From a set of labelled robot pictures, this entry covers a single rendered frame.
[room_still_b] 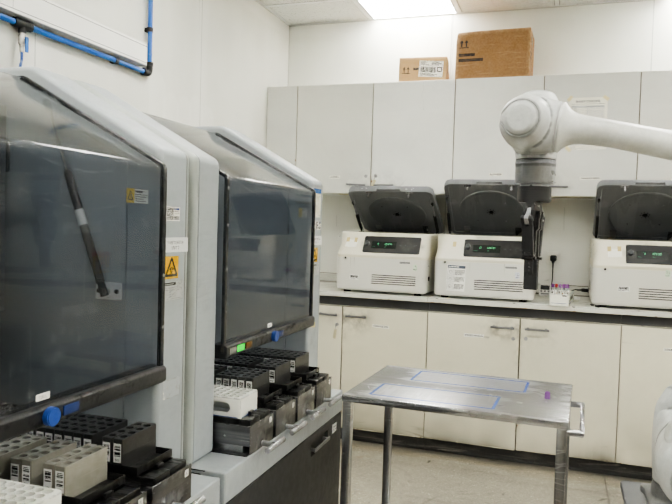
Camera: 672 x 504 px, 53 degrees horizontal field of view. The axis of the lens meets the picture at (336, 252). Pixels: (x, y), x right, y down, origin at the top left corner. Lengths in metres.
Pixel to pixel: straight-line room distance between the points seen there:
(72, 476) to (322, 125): 3.43
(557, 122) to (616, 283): 2.46
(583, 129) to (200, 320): 0.92
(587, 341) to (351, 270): 1.37
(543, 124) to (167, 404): 0.96
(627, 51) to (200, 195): 3.44
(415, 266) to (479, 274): 0.36
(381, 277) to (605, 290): 1.22
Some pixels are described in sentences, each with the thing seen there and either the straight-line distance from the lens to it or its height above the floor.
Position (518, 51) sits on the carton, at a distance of 4.26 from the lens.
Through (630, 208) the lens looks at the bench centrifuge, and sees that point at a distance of 4.13.
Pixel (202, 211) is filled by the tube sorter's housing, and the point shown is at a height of 1.31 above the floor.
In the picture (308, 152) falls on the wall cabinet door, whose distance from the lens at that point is 4.40.
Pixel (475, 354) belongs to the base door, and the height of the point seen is 0.60.
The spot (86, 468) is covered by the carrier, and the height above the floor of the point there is 0.86.
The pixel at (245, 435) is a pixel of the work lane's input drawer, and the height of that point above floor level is 0.78.
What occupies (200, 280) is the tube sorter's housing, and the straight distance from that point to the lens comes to 1.55.
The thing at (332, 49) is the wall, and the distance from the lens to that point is 4.84.
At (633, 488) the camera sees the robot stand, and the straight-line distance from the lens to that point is 1.79.
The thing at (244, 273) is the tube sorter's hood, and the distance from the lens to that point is 1.72.
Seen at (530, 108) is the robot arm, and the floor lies 1.53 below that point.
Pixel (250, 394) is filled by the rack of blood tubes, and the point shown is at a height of 0.86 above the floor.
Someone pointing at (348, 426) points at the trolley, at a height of 0.73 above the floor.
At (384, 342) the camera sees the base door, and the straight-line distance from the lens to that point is 3.97.
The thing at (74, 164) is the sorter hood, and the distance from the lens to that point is 1.18.
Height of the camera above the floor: 1.29
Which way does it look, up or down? 2 degrees down
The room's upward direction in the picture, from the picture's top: 2 degrees clockwise
